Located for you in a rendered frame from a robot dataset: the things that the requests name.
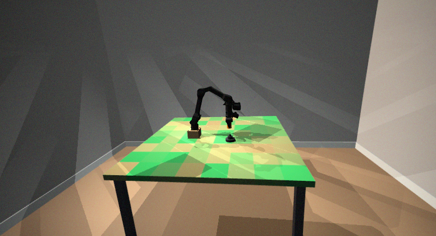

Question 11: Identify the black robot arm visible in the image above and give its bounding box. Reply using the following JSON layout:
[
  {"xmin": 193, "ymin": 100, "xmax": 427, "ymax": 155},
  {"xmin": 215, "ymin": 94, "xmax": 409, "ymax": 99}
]
[{"xmin": 190, "ymin": 86, "xmax": 241, "ymax": 130}]

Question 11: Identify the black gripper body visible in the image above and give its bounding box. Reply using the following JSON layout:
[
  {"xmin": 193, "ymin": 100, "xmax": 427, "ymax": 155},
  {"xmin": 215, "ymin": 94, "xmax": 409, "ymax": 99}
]
[{"xmin": 225, "ymin": 110, "xmax": 233, "ymax": 122}]

